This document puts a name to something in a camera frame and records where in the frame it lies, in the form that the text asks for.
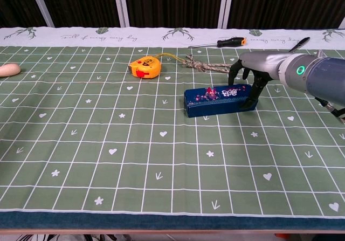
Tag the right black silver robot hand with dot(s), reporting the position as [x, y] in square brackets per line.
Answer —
[264, 63]

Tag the grey pouch with blue edge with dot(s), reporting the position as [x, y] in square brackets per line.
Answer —
[215, 103]

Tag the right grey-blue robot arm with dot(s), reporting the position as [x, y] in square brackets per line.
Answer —
[323, 76]

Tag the wooden mallet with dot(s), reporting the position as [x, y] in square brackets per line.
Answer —
[9, 69]

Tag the green grid tablecloth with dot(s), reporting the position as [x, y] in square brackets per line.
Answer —
[107, 144]

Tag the yellow tape measure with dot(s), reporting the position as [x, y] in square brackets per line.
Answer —
[147, 67]

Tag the white partition post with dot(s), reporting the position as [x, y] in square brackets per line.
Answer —
[225, 3]
[342, 23]
[40, 3]
[121, 3]

